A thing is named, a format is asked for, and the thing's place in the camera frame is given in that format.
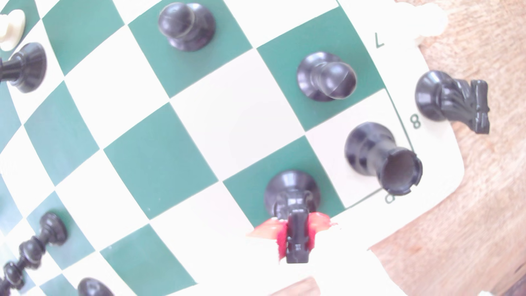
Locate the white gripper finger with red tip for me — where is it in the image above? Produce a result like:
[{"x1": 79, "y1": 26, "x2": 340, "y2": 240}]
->
[
  {"x1": 214, "y1": 218, "x2": 289, "y2": 296},
  {"x1": 307, "y1": 211, "x2": 408, "y2": 296}
]

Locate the black chess knight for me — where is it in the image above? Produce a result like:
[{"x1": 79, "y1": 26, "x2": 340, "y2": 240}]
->
[
  {"x1": 414, "y1": 70, "x2": 491, "y2": 135},
  {"x1": 264, "y1": 170, "x2": 321, "y2": 264}
]

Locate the black chess rook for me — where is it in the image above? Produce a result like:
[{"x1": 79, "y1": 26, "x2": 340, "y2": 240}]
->
[{"x1": 344, "y1": 122, "x2": 423, "y2": 196}]

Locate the green white chess mat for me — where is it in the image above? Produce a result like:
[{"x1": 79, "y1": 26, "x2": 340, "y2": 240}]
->
[{"x1": 0, "y1": 0, "x2": 465, "y2": 296}]

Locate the black chess pawn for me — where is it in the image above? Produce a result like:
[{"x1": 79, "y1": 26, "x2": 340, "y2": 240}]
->
[
  {"x1": 297, "y1": 51, "x2": 358, "y2": 102},
  {"x1": 158, "y1": 2, "x2": 216, "y2": 52}
]

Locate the white chess piece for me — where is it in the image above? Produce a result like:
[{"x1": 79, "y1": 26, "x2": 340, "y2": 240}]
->
[
  {"x1": 0, "y1": 9, "x2": 26, "y2": 52},
  {"x1": 392, "y1": 0, "x2": 449, "y2": 44}
]

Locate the tall black chess piece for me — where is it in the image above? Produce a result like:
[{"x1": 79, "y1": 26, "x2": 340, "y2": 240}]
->
[{"x1": 0, "y1": 211, "x2": 69, "y2": 296}]

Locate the black chess bishop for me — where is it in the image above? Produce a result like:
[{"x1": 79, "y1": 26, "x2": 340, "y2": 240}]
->
[{"x1": 0, "y1": 42, "x2": 47, "y2": 93}]

